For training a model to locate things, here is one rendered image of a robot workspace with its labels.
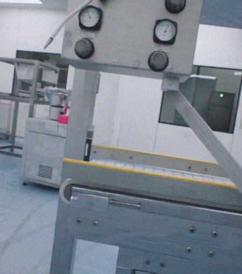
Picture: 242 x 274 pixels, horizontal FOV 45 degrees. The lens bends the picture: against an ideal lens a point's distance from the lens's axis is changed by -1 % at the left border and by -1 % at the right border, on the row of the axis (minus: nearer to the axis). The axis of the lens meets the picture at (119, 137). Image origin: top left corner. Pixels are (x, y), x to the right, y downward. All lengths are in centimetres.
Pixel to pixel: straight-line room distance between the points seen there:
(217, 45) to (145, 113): 180
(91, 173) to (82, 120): 31
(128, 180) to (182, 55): 23
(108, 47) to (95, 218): 30
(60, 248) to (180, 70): 64
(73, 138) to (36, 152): 255
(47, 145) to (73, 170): 276
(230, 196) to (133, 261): 23
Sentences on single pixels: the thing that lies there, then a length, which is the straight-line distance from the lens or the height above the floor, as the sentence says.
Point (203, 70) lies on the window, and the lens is 576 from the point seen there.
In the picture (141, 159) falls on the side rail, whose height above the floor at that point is 87.
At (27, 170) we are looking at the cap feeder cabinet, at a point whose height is 18.
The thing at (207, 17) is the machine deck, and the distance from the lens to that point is 85.
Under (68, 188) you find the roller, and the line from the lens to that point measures 57.
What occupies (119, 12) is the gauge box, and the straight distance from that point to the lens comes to 52.
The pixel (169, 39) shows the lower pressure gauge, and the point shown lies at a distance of 49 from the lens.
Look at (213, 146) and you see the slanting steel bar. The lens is 50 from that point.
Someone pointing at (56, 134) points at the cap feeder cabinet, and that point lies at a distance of 324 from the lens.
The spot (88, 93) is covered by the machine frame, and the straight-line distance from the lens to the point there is 83.
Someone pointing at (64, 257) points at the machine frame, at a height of 54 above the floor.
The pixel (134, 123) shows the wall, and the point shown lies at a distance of 584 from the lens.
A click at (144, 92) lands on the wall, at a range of 582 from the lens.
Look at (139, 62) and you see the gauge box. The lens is 50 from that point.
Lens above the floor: 99
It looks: 5 degrees down
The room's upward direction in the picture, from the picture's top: 8 degrees clockwise
